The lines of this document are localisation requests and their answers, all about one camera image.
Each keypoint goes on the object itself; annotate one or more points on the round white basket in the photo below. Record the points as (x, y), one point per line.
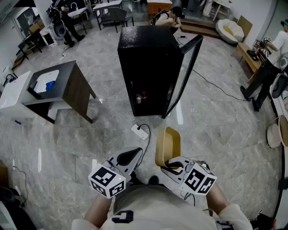
(273, 135)

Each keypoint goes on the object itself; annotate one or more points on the person's right forearm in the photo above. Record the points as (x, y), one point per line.
(217, 200)

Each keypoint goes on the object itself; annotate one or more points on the white side table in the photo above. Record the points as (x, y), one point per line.
(221, 6)

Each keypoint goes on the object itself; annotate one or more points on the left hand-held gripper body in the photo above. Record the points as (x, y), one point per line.
(105, 179)

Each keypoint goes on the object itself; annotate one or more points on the wooden step platform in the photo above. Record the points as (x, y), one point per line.
(198, 28)

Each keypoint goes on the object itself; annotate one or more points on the dark table with wooden side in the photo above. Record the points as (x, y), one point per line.
(74, 89)

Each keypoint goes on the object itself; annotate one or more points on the white power strip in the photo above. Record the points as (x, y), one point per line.
(140, 132)

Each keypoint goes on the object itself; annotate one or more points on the drink can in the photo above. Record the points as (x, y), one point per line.
(138, 99)

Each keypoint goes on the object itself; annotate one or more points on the blue cloth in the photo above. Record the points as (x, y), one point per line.
(50, 85)

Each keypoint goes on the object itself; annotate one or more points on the black plastic block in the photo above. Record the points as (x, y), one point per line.
(283, 184)

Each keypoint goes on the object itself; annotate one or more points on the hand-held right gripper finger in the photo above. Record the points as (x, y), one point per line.
(174, 165)
(173, 175)

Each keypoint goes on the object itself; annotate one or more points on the white cabinet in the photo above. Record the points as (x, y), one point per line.
(13, 94)

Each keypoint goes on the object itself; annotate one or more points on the person's beige shirt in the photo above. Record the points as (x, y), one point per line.
(157, 209)

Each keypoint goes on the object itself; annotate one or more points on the low wooden bench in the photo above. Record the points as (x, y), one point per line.
(246, 59)

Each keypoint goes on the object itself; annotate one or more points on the round wooden tray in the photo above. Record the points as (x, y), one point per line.
(284, 132)

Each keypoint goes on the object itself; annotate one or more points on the white beanbag with yellow cushion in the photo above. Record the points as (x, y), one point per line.
(229, 31)

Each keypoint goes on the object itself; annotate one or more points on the orange wooden cabinet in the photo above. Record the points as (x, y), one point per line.
(157, 9)

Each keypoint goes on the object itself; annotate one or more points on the person's black left shoe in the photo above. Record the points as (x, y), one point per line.
(135, 178)

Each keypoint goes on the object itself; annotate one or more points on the dark drink bottle red cap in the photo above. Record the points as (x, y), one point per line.
(144, 96)

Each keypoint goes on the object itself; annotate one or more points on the tan cardboard board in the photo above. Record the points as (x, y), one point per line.
(245, 25)

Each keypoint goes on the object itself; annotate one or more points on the person's left forearm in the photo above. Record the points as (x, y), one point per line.
(99, 209)

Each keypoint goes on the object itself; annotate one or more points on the person's black right shoe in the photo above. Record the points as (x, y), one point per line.
(154, 180)

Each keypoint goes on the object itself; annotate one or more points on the oval grey hanging seat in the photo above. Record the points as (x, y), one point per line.
(59, 29)
(280, 86)

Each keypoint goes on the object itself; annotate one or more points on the grey chair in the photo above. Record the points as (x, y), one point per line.
(119, 15)

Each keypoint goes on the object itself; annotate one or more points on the yellow plastic tray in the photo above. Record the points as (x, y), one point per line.
(165, 146)

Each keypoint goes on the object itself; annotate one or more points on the black mini fridge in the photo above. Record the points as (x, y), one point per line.
(148, 67)

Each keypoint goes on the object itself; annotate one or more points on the white sink basin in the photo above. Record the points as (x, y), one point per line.
(42, 83)

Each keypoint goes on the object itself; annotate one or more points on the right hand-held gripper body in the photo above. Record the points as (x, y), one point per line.
(198, 179)

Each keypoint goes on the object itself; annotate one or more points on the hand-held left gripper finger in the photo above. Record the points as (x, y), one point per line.
(136, 162)
(121, 152)

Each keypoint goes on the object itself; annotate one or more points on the black faucet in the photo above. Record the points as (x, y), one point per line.
(33, 92)

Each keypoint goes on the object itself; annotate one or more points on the white top table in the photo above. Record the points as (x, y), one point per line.
(108, 4)

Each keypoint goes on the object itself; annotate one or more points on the person's black shoe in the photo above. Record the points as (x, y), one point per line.
(154, 180)
(135, 178)

